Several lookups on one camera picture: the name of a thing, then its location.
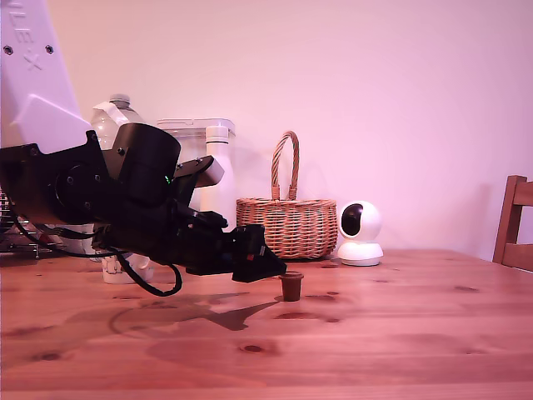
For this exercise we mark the brown coffee capsule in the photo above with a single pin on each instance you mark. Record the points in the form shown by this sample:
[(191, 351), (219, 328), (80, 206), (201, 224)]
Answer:
[(291, 288)]

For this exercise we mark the woven wicker basket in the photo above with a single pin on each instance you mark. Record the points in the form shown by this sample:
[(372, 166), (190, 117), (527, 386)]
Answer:
[(287, 229)]

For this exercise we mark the white bottle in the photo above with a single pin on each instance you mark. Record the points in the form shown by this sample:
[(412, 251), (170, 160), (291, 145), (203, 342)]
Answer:
[(216, 200)]

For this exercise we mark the white printed mug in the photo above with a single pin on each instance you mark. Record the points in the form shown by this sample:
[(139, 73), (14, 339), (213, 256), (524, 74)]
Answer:
[(114, 273)]

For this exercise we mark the clear lidded storage jar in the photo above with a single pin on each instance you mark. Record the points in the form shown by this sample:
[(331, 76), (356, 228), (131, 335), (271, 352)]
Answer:
[(187, 131)]

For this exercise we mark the large clear water bottle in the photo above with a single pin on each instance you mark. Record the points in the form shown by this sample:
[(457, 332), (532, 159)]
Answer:
[(121, 110)]

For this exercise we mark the wooden chair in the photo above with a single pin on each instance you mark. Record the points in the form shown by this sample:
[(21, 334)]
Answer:
[(510, 216)]

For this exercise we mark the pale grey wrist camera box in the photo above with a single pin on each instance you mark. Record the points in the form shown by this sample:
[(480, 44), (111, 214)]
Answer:
[(214, 171)]

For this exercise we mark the small white round camera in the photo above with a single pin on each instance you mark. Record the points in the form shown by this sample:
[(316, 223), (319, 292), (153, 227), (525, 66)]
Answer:
[(361, 250)]

